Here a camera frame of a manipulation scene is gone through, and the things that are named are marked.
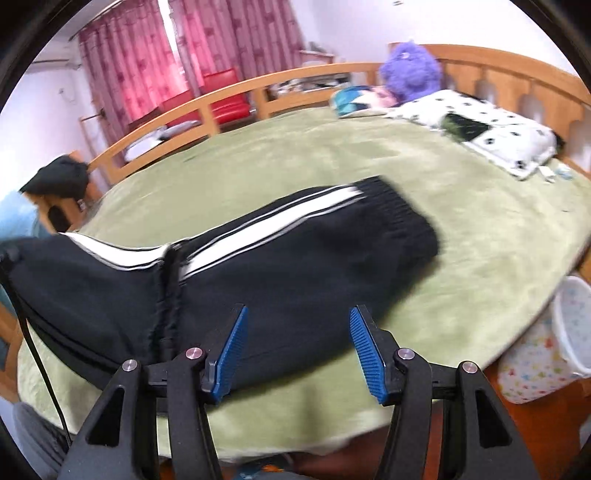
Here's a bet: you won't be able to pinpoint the light blue fleece towel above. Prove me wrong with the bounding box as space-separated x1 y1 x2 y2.
0 191 51 241

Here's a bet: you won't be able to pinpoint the pile of desk clutter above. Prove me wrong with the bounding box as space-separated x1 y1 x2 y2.
277 44 335 90

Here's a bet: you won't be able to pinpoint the white air conditioner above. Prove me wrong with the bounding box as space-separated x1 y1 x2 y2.
28 58 84 71

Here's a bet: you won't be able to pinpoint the wooden bed frame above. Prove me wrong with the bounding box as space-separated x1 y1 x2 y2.
0 44 591 402

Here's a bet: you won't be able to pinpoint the wooden coat rack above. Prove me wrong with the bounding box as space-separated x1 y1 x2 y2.
79 108 125 167

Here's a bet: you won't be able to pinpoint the red chair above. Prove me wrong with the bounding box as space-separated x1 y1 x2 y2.
161 90 204 130
203 68 252 125

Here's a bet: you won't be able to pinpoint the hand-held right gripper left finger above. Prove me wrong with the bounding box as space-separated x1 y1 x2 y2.
55 304 250 480

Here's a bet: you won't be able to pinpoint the geometric print pillow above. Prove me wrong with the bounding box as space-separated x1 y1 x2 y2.
331 84 400 118

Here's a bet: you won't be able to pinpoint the green fleece blanket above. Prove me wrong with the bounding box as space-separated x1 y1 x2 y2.
16 104 591 462

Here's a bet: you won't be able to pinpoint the purple plush toy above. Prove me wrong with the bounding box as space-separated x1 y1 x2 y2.
379 41 443 103

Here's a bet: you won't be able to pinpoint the white plastic basket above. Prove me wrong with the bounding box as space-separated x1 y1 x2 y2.
551 275 591 377

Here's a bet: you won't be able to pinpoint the black pants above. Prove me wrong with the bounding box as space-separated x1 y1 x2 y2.
4 175 439 393

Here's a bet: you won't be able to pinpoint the black garment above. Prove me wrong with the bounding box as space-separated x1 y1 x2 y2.
19 155 90 200

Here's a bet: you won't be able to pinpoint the dark green cloth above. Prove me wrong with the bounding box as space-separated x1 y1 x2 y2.
441 113 490 143

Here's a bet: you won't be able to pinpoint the black cable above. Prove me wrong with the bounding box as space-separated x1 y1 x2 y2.
0 247 72 450

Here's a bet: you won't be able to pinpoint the white flower print pillow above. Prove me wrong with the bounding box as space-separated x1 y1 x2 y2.
385 89 558 181

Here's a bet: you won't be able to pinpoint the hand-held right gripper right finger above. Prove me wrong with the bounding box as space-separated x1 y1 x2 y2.
349 305 541 480

